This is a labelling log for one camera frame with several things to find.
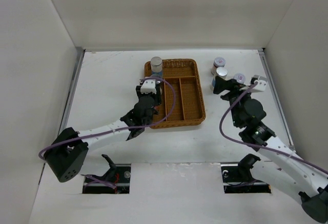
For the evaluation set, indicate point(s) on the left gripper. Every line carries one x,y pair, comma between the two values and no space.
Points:
156,97

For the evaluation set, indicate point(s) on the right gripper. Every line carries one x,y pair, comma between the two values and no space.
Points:
221,84

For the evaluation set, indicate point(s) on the white-lid blue-label shaker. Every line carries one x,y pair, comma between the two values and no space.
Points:
221,72

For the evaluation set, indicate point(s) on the red-label spice jar back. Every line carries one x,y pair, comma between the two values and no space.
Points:
218,62

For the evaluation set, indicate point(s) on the red-label spice jar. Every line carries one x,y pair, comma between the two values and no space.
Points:
239,77
218,62

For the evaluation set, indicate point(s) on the silver-lid spice jar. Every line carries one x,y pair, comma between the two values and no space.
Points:
156,66

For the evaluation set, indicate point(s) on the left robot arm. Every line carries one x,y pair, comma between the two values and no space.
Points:
66,155

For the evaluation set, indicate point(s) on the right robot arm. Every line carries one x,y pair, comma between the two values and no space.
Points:
301,180

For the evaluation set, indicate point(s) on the red-label spice jar right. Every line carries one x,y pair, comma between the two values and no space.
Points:
239,77

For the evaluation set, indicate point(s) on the brown wicker divided tray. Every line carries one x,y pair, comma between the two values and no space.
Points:
186,98

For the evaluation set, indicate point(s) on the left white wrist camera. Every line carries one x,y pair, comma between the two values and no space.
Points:
148,86

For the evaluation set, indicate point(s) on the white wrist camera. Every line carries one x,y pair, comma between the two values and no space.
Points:
148,86
260,83

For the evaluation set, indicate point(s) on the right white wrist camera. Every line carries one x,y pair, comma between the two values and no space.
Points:
260,83

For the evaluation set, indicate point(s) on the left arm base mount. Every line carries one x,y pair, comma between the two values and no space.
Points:
116,180

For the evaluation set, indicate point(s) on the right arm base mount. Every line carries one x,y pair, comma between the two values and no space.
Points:
237,178

